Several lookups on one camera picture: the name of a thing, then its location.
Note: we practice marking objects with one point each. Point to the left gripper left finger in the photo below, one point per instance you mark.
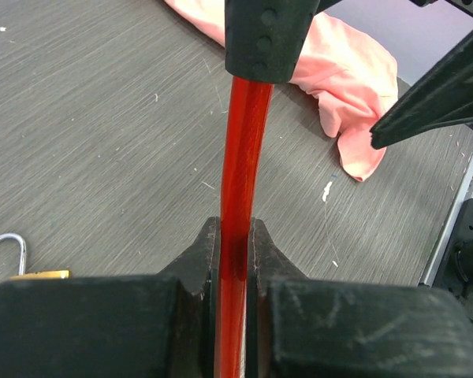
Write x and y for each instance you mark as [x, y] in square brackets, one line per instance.
[159, 325]

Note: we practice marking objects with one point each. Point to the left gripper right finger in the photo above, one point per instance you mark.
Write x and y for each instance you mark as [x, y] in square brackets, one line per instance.
[299, 327]

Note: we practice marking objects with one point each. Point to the brass padlock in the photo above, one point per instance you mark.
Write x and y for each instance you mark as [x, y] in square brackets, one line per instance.
[17, 261]

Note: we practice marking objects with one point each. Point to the red cable lock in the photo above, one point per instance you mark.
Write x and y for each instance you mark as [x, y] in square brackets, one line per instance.
[263, 41]

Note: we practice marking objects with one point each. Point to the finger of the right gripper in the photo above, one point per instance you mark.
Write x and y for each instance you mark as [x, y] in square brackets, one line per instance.
[442, 97]

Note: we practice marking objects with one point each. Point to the pink cloth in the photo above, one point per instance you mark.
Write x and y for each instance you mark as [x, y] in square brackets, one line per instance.
[352, 77]

